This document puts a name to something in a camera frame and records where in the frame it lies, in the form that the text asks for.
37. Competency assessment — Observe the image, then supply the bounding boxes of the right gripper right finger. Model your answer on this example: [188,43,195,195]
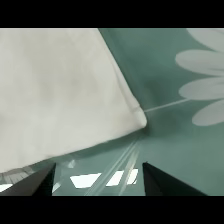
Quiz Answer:
[142,161,207,197]

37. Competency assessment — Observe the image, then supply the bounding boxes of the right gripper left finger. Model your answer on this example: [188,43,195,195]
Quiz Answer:
[0,162,57,197]

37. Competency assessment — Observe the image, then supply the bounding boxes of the white T-shirt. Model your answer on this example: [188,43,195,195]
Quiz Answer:
[0,27,148,175]

